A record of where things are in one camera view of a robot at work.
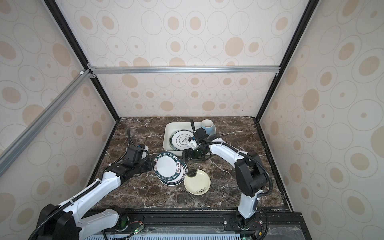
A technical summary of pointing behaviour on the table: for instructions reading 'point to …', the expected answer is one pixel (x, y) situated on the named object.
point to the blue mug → (208, 126)
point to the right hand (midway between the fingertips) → (187, 160)
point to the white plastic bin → (169, 127)
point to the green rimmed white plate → (167, 166)
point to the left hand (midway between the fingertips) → (160, 160)
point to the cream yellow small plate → (198, 185)
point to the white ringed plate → (179, 140)
